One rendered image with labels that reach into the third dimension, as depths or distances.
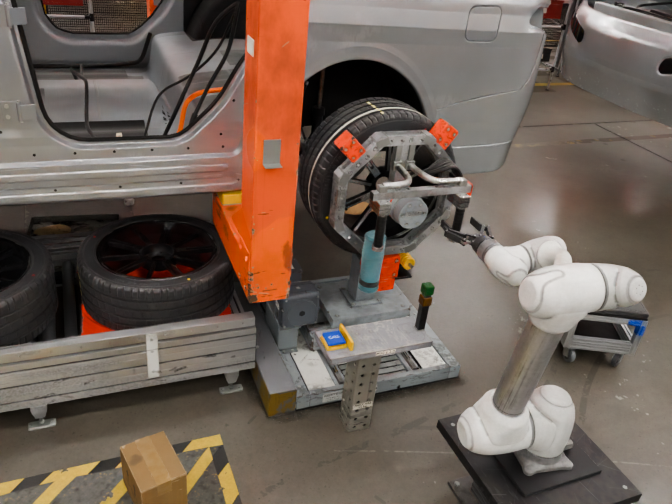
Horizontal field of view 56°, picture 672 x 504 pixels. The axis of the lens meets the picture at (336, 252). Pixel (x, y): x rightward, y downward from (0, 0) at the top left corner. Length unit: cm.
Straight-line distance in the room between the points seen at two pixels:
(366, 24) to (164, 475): 187
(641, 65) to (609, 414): 243
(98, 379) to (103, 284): 37
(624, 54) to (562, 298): 328
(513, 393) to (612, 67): 326
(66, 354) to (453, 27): 206
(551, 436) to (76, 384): 173
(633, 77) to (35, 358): 390
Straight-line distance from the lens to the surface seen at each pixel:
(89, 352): 258
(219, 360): 270
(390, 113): 257
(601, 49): 497
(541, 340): 184
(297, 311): 275
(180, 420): 274
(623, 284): 179
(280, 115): 213
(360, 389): 256
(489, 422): 209
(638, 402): 334
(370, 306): 302
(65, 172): 267
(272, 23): 205
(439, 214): 278
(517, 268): 226
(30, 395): 269
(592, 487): 240
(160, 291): 258
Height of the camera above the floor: 195
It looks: 30 degrees down
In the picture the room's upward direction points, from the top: 6 degrees clockwise
